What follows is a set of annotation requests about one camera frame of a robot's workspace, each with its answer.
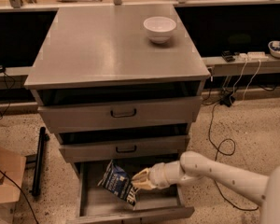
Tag black top drawer handle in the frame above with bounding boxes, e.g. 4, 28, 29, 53
110, 108, 137, 119

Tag blue patterned bowl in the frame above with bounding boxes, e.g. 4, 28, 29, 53
268, 41, 280, 58

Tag black metal bar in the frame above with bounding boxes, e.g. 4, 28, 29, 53
31, 127, 46, 197

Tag white power strip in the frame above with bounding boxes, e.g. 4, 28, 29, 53
239, 51, 269, 61

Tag black cable over box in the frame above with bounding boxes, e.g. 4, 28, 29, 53
0, 161, 40, 224

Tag black drawer handle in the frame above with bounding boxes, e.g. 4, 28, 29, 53
115, 146, 137, 154
110, 108, 137, 119

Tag grey open bottom drawer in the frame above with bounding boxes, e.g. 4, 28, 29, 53
66, 160, 194, 224

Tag white ceramic bowl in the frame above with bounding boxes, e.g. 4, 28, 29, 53
143, 17, 176, 44

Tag grey middle drawer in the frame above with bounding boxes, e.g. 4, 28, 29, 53
60, 134, 189, 163

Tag brown cardboard box left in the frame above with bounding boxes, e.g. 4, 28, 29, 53
0, 147, 26, 224

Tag blue chip bag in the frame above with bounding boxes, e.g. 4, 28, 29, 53
98, 160, 138, 206

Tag small black device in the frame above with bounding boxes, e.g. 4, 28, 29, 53
221, 50, 235, 63

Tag black middle drawer handle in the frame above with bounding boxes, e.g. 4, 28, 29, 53
115, 146, 137, 154

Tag black floor cable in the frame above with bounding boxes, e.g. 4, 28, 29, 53
202, 91, 259, 212

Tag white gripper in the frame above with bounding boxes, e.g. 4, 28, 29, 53
132, 161, 190, 190

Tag grey drawer cabinet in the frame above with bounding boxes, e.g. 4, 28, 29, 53
23, 4, 211, 173

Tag grey top drawer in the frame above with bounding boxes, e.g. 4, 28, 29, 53
38, 96, 202, 133

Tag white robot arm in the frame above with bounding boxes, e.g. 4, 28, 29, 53
132, 151, 280, 224

